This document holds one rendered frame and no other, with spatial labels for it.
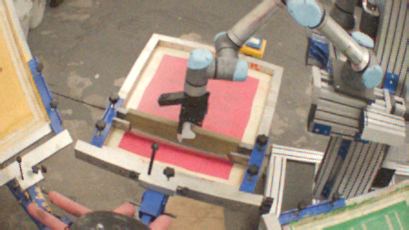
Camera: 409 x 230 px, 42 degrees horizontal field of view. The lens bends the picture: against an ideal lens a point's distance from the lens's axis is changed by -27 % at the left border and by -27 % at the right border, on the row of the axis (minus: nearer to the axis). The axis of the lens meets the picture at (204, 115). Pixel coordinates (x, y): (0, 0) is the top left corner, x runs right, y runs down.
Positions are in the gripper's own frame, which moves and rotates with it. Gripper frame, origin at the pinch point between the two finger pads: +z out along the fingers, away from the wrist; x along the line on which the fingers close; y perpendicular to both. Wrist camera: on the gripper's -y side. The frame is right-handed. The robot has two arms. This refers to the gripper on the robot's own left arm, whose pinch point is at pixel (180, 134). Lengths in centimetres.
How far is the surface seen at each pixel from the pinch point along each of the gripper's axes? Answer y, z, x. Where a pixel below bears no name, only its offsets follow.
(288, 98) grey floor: 38, 102, 170
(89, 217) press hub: -11, -29, -77
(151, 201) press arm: -0.4, -2.4, -38.0
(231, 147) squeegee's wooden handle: 18.0, -1.7, -1.5
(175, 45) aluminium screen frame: -18, 4, 56
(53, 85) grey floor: -114, 101, 120
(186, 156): 3.8, 6.2, -3.5
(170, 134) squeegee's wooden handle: -3.3, 0.2, -1.5
